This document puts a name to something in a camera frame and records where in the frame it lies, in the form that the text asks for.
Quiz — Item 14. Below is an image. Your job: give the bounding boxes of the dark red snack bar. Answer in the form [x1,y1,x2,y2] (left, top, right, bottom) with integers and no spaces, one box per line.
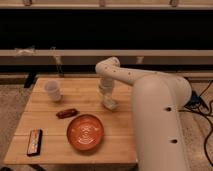
[56,108,79,119]

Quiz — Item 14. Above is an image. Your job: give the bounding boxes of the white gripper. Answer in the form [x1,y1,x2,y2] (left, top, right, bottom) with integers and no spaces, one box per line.
[99,77,114,98]

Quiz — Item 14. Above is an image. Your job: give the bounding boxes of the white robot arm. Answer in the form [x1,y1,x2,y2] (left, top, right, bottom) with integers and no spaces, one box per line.
[95,57,192,171]

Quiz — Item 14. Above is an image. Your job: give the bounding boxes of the wooden table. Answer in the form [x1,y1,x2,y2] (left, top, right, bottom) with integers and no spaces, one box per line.
[4,78,137,164]

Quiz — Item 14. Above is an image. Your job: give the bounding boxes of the black cable on floor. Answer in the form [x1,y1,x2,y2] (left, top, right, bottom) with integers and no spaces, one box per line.
[179,79,213,158]

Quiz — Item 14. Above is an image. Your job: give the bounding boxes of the white plastic cup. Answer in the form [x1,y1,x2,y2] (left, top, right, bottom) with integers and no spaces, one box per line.
[44,80,62,102]

